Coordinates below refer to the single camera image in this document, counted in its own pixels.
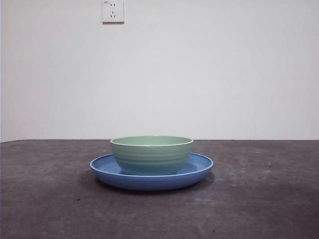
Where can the dark grey table mat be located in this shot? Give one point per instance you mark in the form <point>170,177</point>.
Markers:
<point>49,211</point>

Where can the green ribbed bowl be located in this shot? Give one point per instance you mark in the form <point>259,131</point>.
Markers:
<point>152,159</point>

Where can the white wall power socket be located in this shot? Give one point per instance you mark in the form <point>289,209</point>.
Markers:
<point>113,12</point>

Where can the blue round plate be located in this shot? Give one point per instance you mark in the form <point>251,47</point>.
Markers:
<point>149,183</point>

